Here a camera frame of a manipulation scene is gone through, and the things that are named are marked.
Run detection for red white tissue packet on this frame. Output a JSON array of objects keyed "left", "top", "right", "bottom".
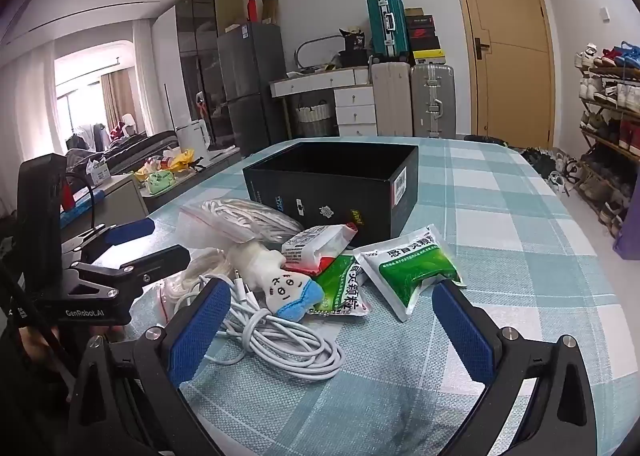
[{"left": 281, "top": 225, "right": 358, "bottom": 277}]

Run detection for white plush toy blue tip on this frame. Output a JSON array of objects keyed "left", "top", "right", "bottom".
[{"left": 227, "top": 241, "right": 325, "bottom": 322}]

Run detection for beige hard suitcase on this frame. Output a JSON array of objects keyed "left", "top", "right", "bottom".
[{"left": 370, "top": 61, "right": 413, "bottom": 138}]

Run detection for teal checked tablecloth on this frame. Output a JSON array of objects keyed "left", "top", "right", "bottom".
[{"left": 120, "top": 136, "right": 633, "bottom": 456}]

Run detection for small green white packet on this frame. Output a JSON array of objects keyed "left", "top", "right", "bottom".
[{"left": 310, "top": 253, "right": 373, "bottom": 318}]

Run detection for white dehumidifier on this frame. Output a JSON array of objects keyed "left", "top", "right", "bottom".
[{"left": 177, "top": 119, "right": 209, "bottom": 160}]

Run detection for silver hard suitcase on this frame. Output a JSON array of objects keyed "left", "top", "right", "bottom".
[{"left": 411, "top": 64, "right": 457, "bottom": 139}]

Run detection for white coiled cable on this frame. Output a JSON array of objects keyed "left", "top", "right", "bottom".
[{"left": 197, "top": 271, "right": 346, "bottom": 381}]

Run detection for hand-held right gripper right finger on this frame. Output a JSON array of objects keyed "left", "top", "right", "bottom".
[{"left": 432, "top": 281, "right": 598, "bottom": 456}]

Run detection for dark glass wardrobe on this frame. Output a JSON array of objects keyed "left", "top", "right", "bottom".
[{"left": 175, "top": 0, "right": 226, "bottom": 152}]

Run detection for grey refrigerator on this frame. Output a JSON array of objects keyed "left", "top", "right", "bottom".
[{"left": 216, "top": 22, "right": 287, "bottom": 157}]

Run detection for zip bag of white cord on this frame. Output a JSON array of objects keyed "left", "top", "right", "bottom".
[{"left": 155, "top": 246, "right": 236, "bottom": 322}]

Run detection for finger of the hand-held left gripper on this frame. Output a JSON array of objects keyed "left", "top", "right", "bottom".
[
  {"left": 62, "top": 217, "right": 156, "bottom": 259},
  {"left": 69, "top": 245, "right": 192, "bottom": 298}
]

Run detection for large cardboard box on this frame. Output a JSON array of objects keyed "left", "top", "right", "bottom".
[{"left": 215, "top": 0, "right": 246, "bottom": 34}]

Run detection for brown curtain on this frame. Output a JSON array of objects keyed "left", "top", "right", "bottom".
[{"left": 100, "top": 71, "right": 134, "bottom": 133}]

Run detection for large green white packet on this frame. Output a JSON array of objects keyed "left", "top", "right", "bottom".
[{"left": 353, "top": 225, "right": 467, "bottom": 323}]

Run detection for black cardboard box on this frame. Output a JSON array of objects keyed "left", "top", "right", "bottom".
[{"left": 242, "top": 141, "right": 420, "bottom": 244}]

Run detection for yellow plastic bag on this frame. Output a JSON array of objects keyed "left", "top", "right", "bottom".
[{"left": 165, "top": 149, "right": 196, "bottom": 172}]

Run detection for oval white framed mirror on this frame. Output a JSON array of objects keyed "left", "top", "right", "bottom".
[{"left": 295, "top": 36, "right": 347, "bottom": 71}]

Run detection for scattered sneakers group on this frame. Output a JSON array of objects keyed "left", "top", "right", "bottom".
[{"left": 520, "top": 146, "right": 582, "bottom": 195}]

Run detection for black paper bag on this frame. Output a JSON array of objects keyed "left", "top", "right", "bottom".
[{"left": 339, "top": 28, "right": 369, "bottom": 52}]

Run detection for tan wooden door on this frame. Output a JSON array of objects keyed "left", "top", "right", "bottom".
[{"left": 445, "top": 0, "right": 563, "bottom": 149}]

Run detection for purple bag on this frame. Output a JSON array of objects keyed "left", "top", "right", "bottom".
[{"left": 612, "top": 209, "right": 640, "bottom": 259}]

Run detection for white desk with drawers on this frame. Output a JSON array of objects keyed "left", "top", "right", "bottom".
[{"left": 270, "top": 66, "right": 377, "bottom": 138}]

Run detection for woven laundry basket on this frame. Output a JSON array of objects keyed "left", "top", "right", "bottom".
[{"left": 295, "top": 104, "right": 334, "bottom": 137}]

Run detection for green pouch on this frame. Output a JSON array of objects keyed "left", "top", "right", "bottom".
[{"left": 147, "top": 171, "right": 176, "bottom": 195}]

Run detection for teal hard suitcase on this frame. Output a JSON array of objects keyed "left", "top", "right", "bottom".
[{"left": 366, "top": 0, "right": 412, "bottom": 62}]

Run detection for group of assorted shoes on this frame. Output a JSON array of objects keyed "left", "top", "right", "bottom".
[{"left": 575, "top": 40, "right": 640, "bottom": 234}]

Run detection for dark sofa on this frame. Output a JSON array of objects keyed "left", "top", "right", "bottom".
[{"left": 67, "top": 130, "right": 181, "bottom": 175}]

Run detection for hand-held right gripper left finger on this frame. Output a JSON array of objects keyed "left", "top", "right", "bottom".
[{"left": 67, "top": 279, "right": 236, "bottom": 456}]

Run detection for zip bag of white rope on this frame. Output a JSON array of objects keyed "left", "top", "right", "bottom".
[{"left": 179, "top": 199, "right": 306, "bottom": 243}]

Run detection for wooden shoe rack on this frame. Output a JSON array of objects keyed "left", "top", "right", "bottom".
[{"left": 575, "top": 41, "right": 640, "bottom": 237}]

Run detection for person's left hand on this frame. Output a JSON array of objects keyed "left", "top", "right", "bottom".
[{"left": 19, "top": 326, "right": 62, "bottom": 369}]

